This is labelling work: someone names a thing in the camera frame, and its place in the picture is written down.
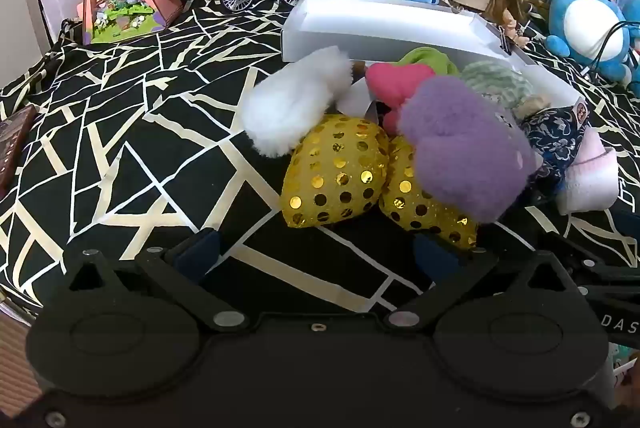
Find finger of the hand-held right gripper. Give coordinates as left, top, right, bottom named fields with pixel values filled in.
left=515, top=193, right=640, bottom=259

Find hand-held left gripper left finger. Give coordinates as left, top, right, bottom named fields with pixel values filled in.
left=67, top=230, right=249, bottom=334

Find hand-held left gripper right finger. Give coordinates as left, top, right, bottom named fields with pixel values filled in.
left=386, top=233, right=573, bottom=334

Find navy floral cloth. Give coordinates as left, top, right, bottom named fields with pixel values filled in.
left=517, top=105, right=588, bottom=194

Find purple fluffy slipper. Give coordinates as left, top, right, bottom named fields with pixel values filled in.
left=398, top=75, right=543, bottom=224

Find gold sequin bow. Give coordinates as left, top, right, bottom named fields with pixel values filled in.
left=280, top=114, right=481, bottom=250

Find green checked cloth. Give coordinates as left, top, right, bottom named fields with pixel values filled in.
left=460, top=60, right=551, bottom=119

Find pink plush bow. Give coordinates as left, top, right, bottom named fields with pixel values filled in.
left=365, top=62, right=436, bottom=136

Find pink green bow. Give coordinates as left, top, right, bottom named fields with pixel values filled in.
left=397, top=48, right=458, bottom=76

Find white cardboard box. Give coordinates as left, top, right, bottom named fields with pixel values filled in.
left=280, top=0, right=583, bottom=124

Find black patterned blanket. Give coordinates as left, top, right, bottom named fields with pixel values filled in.
left=0, top=0, right=640, bottom=324

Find blue round plush toy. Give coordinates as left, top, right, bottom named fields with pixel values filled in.
left=539, top=0, right=638, bottom=84

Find dark brown notebook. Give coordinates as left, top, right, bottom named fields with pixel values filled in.
left=0, top=104, right=38, bottom=191

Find blue cat plush toy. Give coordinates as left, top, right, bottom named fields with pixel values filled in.
left=622, top=0, right=640, bottom=99

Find black cables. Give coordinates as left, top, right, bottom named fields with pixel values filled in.
left=582, top=20, right=640, bottom=74

